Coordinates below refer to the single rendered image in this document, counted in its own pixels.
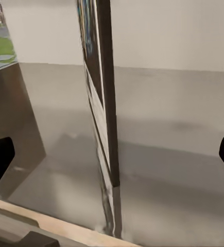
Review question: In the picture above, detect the poster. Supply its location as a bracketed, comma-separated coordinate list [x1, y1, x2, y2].
[76, 0, 120, 187]

